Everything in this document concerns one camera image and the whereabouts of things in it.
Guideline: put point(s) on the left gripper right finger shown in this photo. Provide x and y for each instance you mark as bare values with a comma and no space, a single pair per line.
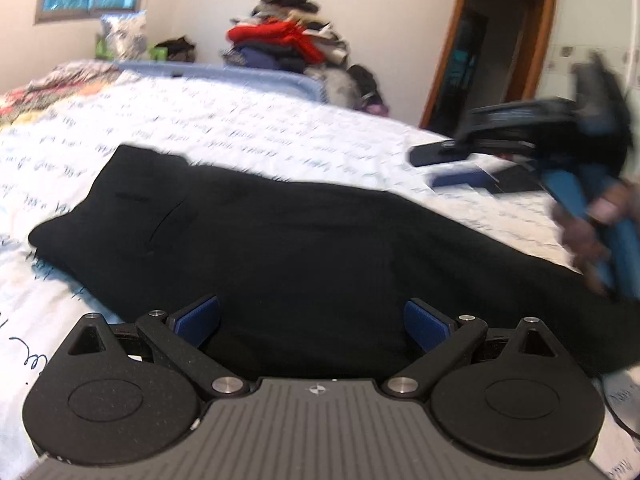
427,326

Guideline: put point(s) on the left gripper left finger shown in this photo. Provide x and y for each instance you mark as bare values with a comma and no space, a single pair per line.
195,322

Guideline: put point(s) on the white script-print bedsheet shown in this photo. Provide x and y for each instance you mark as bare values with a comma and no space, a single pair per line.
49,164

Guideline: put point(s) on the green plastic chair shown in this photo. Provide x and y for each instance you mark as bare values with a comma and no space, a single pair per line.
104,52

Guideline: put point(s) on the person's right hand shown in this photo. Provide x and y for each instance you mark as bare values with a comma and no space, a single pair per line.
579,236

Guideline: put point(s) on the wooden door frame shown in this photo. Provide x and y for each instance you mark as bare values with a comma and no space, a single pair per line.
493,53

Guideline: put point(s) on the black pants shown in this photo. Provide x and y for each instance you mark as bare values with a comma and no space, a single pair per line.
312,278

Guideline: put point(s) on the floral pillow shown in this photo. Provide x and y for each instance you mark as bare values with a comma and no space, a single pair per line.
124,30

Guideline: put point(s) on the pile of clothes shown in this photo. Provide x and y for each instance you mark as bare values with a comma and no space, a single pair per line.
291,36

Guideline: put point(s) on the frosted sliding wardrobe door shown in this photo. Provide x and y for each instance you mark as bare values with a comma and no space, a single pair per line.
609,27

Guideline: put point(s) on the black bag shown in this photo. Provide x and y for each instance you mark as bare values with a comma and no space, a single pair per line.
175,50

